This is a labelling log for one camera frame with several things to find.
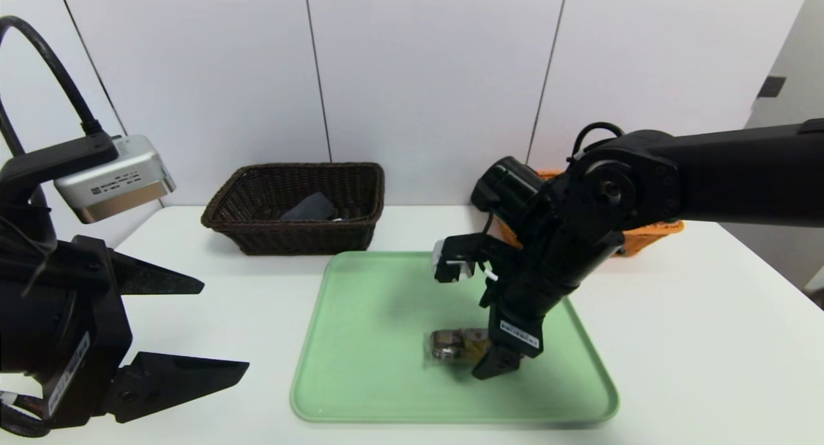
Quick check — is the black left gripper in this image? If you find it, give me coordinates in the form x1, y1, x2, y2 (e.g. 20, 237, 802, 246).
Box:
0, 235, 250, 430

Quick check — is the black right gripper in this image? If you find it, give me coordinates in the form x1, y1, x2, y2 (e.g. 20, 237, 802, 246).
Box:
471, 269, 580, 381

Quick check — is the Ferrero Rocher chocolate pack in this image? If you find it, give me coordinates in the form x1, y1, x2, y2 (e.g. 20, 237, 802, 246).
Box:
424, 328, 493, 368

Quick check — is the dark grey cloth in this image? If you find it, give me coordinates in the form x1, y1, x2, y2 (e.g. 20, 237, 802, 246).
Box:
280, 192, 337, 222

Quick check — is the dark brown wicker basket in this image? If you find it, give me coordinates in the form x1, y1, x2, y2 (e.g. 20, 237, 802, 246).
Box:
201, 163, 386, 257

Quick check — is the orange wicker basket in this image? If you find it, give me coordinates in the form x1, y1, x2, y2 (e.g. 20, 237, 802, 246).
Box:
499, 168, 684, 258

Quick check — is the green plastic tray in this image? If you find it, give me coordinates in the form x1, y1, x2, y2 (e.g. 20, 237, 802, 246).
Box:
290, 251, 620, 424

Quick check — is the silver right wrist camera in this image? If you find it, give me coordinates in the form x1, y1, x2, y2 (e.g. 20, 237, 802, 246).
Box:
431, 234, 490, 285

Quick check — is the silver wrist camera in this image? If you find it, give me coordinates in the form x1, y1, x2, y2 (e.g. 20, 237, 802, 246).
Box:
431, 234, 490, 285
53, 135, 176, 224

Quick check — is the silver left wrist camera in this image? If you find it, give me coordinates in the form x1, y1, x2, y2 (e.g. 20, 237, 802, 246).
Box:
53, 135, 176, 224

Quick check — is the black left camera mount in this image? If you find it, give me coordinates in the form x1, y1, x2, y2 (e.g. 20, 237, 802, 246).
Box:
0, 133, 120, 204

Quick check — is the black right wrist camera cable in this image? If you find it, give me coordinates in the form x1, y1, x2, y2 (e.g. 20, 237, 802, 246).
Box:
570, 122, 625, 164

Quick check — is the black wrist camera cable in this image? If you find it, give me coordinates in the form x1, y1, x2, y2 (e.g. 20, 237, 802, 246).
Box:
0, 15, 104, 156
570, 122, 625, 164

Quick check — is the black left wrist camera cable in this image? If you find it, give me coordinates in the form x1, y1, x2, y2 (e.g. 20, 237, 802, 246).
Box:
0, 15, 104, 156

